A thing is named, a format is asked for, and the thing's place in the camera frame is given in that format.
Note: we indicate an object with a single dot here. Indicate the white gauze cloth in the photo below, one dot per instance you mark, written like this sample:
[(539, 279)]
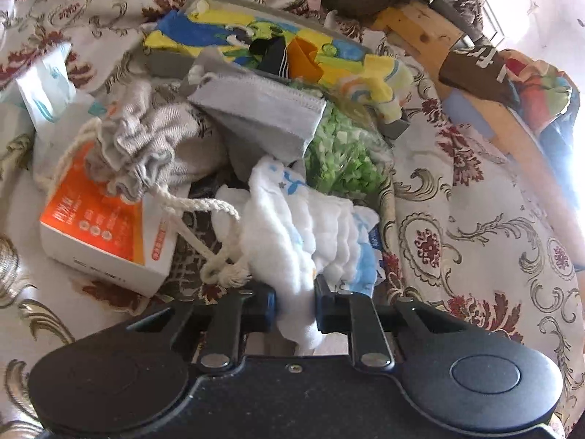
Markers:
[(292, 238)]

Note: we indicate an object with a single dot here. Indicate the small white yellow cloth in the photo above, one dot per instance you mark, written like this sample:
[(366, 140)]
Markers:
[(201, 7)]

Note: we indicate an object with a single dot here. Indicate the blue denim garment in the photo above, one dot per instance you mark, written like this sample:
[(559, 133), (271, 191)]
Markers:
[(557, 146)]

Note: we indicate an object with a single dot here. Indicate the colourful patchwork cloth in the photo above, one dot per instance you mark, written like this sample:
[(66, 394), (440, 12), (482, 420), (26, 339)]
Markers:
[(544, 91)]

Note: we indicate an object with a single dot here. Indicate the yellow striped sock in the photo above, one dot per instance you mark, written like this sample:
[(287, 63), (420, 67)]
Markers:
[(370, 80)]

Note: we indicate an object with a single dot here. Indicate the bag of green pieces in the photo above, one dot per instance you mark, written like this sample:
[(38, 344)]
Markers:
[(347, 155)]

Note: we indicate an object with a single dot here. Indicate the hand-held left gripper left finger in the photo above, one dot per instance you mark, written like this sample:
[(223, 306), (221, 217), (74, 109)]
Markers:
[(268, 311)]

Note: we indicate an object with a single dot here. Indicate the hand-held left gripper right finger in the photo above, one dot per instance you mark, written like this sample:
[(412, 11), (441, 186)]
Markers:
[(322, 313)]

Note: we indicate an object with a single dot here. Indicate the navy striped sock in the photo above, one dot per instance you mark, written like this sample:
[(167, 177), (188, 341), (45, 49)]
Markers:
[(274, 57)]

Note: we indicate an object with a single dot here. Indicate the grey face mask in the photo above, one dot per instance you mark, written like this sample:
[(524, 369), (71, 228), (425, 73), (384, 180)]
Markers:
[(265, 114)]

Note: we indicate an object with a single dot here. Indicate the orange sock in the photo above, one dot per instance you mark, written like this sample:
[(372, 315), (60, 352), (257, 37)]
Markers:
[(304, 59)]

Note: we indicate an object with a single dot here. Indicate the grey tray with cartoon print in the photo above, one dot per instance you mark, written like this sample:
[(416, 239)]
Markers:
[(215, 36)]

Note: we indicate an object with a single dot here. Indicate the white tissue packet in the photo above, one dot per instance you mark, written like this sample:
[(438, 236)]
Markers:
[(45, 87)]

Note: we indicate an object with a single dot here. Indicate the brown garment with white print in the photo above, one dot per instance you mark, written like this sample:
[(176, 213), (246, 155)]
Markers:
[(475, 71)]

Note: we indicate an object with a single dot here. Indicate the floral satin bedspread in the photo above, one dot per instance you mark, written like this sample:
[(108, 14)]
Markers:
[(480, 238)]

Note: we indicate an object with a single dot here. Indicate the wooden bed frame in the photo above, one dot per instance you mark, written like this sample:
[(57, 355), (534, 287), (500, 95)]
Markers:
[(420, 32)]

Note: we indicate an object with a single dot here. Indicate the orange and white box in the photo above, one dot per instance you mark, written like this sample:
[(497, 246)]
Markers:
[(91, 219)]

